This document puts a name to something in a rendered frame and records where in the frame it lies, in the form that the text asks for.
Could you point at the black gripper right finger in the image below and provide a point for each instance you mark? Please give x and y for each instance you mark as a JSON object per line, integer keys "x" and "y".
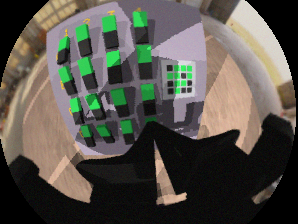
{"x": 183, "y": 155}

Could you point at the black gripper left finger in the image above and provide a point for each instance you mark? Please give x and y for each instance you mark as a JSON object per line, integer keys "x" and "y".
{"x": 136, "y": 166}

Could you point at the grey switch panel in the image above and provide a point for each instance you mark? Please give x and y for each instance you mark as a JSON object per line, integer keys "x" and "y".
{"x": 118, "y": 66}

